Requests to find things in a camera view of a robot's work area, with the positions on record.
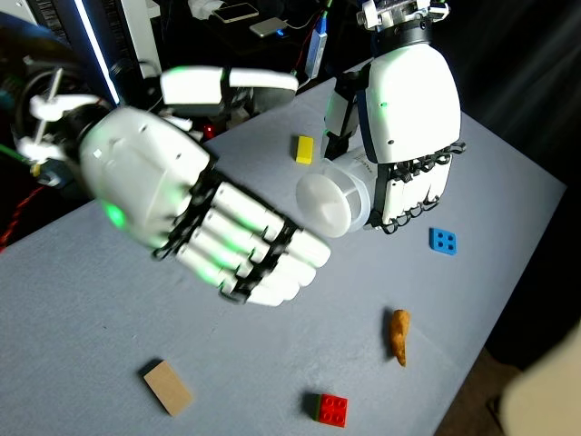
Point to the blue and white adapter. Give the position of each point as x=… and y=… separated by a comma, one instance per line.
x=315, y=50

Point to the yellow toy block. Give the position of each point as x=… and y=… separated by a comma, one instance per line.
x=304, y=150

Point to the grey table cloth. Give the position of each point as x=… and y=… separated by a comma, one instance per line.
x=113, y=318

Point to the beige rounded object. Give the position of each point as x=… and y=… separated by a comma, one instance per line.
x=544, y=395

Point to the smartphone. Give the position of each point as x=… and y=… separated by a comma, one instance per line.
x=236, y=12

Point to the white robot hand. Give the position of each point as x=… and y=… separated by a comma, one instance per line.
x=413, y=104
x=145, y=172

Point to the dark backdrop curtain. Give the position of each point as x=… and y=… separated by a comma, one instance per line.
x=522, y=68

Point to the orange-brown toy food piece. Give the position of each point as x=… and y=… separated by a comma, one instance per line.
x=400, y=336

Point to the large clear plastic syringe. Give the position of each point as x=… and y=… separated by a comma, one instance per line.
x=322, y=204

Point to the blue square block with holes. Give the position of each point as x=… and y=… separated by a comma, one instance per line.
x=442, y=243

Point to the plain wooden block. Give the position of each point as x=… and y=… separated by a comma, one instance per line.
x=168, y=388

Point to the red and green toy brick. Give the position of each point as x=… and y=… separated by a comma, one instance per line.
x=331, y=409

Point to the silver power bank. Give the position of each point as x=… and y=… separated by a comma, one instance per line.
x=268, y=28

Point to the computer case with light strip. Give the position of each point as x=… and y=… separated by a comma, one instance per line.
x=97, y=54

